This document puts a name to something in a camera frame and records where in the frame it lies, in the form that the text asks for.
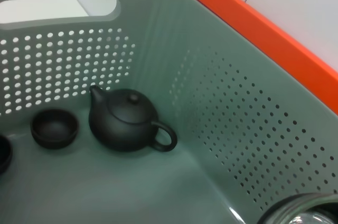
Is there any grey-green perforated storage bin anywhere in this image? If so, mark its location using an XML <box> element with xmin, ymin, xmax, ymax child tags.
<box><xmin>0</xmin><ymin>0</ymin><xmax>338</xmax><ymax>224</ymax></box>

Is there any black clay teapot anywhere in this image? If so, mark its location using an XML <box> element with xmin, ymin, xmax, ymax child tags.
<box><xmin>88</xmin><ymin>86</ymin><xmax>178</xmax><ymax>153</ymax></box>

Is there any small black clay teacup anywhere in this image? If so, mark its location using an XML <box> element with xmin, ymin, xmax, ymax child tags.
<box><xmin>30</xmin><ymin>108</ymin><xmax>79</xmax><ymax>150</ymax></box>
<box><xmin>0</xmin><ymin>134</ymin><xmax>14</xmax><ymax>176</ymax></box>

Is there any glass teacup with black sleeve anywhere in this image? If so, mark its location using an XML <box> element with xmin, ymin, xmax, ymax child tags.
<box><xmin>257</xmin><ymin>192</ymin><xmax>338</xmax><ymax>224</ymax></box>

